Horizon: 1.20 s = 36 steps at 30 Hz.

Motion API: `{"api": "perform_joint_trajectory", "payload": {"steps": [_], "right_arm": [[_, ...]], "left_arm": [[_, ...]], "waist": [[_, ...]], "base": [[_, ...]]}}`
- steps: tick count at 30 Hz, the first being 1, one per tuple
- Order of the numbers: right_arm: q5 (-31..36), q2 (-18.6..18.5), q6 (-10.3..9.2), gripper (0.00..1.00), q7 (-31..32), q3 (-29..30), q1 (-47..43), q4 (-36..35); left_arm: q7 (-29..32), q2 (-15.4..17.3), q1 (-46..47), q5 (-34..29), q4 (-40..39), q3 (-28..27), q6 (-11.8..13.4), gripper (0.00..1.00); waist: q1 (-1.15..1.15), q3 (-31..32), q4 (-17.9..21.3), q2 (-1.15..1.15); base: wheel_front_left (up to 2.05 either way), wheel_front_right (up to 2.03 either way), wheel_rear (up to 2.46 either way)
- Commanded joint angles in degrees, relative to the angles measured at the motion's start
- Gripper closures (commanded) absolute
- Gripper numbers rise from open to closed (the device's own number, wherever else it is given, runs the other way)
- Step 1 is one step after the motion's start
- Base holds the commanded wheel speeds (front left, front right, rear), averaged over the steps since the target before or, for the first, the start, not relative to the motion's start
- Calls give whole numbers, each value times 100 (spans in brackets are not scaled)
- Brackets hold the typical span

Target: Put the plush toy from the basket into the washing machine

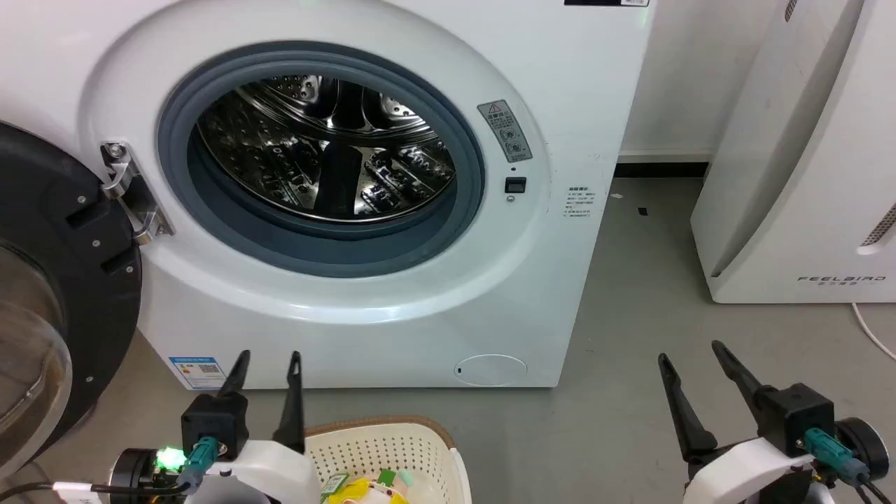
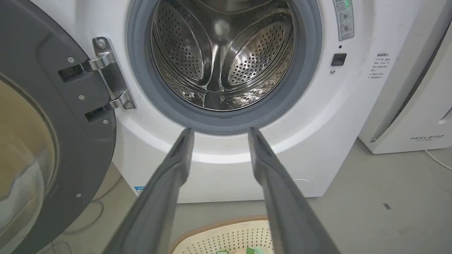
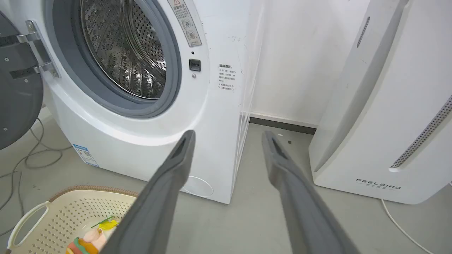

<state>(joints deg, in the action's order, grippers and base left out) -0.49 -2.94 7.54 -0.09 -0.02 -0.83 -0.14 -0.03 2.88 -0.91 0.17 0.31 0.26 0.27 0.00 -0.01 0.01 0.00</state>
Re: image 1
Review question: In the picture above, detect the grey warning sticker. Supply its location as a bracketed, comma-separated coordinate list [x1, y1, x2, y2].
[477, 99, 533, 164]

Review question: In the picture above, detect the blue energy label sticker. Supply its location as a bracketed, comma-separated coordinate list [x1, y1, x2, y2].
[168, 356, 229, 391]

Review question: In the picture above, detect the white air purifier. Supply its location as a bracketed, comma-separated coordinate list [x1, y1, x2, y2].
[690, 0, 896, 305]

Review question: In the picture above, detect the white front-load washing machine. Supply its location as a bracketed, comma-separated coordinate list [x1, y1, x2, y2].
[0, 0, 657, 390]

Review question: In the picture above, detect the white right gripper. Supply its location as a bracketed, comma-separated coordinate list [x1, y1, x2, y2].
[657, 340, 837, 504]

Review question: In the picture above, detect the black round washer door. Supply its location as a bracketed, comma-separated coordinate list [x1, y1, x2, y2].
[0, 121, 144, 482]

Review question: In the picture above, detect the cream plastic laundry basket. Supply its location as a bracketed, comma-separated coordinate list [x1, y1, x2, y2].
[302, 416, 472, 504]

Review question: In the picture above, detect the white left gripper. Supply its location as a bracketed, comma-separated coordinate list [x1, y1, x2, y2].
[181, 350, 321, 504]

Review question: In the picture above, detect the silver metal washing machine door hinge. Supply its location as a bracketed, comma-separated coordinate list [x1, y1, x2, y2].
[101, 141, 173, 246]

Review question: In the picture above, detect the white power cord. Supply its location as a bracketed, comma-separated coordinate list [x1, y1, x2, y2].
[851, 302, 896, 362]

